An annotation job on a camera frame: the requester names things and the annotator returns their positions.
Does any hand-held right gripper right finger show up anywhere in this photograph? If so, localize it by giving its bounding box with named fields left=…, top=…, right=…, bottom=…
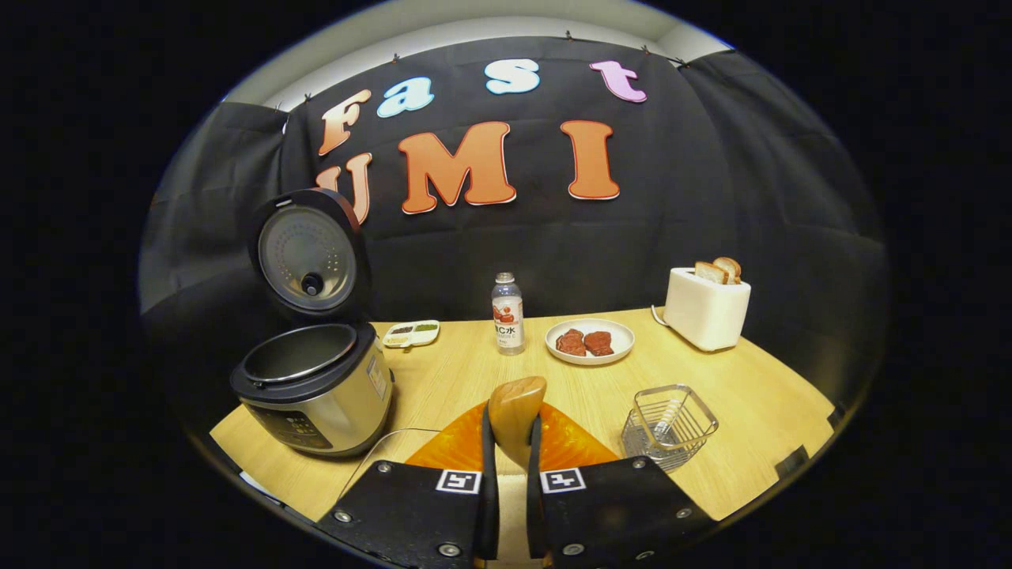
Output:
left=526, top=401, right=716, bottom=569

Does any wooden spoon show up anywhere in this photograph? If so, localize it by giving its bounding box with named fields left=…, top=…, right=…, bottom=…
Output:
left=488, top=376, right=548, bottom=473

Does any white toaster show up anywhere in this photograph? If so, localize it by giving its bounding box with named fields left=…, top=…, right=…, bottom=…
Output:
left=663, top=267, right=752, bottom=352

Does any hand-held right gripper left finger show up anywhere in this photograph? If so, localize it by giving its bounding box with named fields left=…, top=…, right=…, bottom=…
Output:
left=316, top=399, right=500, bottom=569

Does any clear wire chopstick holder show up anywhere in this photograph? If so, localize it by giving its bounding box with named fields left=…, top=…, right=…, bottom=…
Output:
left=621, top=385, right=719, bottom=473

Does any black table edge clamp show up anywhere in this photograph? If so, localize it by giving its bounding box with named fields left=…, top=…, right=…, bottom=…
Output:
left=775, top=445, right=810, bottom=480

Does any black backdrop cloth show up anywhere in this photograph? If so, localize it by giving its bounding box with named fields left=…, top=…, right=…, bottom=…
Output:
left=138, top=36, right=890, bottom=443

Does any clear plastic drink bottle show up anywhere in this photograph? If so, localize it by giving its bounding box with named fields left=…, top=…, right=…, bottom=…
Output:
left=491, top=272, right=526, bottom=356

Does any white round plate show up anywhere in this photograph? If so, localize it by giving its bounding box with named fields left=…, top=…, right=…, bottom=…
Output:
left=545, top=318, right=636, bottom=366

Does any white divided condiment dish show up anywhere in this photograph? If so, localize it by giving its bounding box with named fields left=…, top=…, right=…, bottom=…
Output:
left=382, top=320, right=440, bottom=349

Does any black silver rice cooker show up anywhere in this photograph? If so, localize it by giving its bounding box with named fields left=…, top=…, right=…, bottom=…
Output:
left=229, top=188, right=395, bottom=458

